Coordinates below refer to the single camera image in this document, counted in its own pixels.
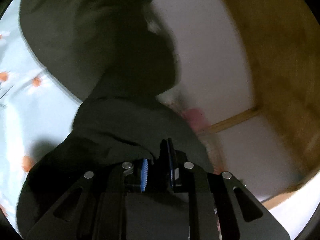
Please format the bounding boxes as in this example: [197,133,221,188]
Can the pink plush toy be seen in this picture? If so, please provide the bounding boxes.
[182,108,210,132]

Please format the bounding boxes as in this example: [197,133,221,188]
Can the dark grey blanket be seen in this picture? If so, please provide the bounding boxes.
[20,0,151,100]

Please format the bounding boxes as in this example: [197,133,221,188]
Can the light blue daisy duvet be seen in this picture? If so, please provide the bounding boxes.
[1,0,80,229]

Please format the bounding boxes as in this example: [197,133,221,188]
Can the wooden bunk bed frame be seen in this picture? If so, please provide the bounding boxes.
[208,0,319,209]

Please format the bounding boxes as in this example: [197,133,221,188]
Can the black zip jacket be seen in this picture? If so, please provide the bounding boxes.
[17,27,213,239]

